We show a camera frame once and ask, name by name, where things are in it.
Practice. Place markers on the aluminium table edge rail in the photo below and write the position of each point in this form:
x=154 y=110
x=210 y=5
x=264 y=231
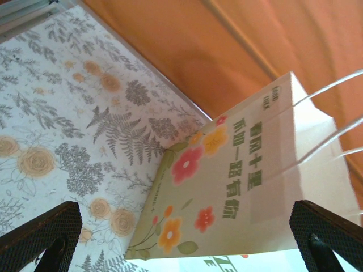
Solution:
x=22 y=14

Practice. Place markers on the white printed paper bag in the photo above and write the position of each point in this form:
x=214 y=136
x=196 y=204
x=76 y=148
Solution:
x=241 y=184

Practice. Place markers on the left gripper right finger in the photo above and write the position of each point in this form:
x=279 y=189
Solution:
x=329 y=235

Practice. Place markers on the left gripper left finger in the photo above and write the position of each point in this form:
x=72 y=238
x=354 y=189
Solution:
x=34 y=238

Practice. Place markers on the floral tablecloth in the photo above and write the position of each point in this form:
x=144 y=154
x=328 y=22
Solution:
x=56 y=113

